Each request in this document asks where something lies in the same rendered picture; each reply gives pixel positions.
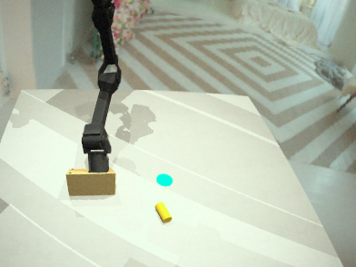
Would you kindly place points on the cyan circle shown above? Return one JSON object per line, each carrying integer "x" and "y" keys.
{"x": 164, "y": 179}

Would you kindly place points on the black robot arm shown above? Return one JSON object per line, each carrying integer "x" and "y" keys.
{"x": 94, "y": 136}

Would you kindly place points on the yellow cylinder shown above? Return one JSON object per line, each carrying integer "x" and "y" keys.
{"x": 162, "y": 211}

